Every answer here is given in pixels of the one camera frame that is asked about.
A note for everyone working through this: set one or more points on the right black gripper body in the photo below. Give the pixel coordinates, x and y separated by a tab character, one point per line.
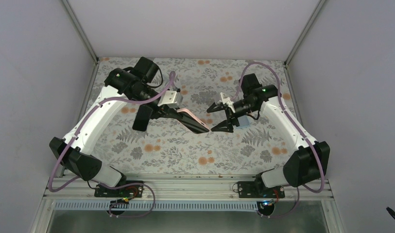
229	113

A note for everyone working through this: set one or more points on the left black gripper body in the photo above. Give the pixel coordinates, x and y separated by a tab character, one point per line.
161	111

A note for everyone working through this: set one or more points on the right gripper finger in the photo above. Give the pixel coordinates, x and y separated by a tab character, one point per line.
215	107
224	126

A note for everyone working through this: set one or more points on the phone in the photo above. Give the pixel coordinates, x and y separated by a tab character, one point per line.
195	121

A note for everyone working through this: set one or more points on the light blue phone case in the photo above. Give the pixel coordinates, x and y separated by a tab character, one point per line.
243	122

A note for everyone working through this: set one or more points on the black smartphone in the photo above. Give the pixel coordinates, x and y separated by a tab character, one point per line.
142	118

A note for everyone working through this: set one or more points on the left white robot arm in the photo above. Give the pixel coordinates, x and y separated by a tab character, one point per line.
123	85

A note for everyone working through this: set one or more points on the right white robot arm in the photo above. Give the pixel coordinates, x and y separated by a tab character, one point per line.
309	157

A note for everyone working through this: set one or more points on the floral patterned table mat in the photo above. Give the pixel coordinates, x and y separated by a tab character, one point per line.
167	147

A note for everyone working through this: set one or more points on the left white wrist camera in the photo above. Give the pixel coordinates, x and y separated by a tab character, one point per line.
171	98

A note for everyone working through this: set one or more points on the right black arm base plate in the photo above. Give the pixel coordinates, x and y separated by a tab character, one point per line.
254	190

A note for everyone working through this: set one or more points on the aluminium mounting rail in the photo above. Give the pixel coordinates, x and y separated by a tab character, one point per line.
207	187

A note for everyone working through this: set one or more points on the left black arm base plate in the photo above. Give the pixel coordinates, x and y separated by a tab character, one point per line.
134	190

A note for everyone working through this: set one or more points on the slotted grey cable duct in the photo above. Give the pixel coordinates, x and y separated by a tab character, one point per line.
165	205

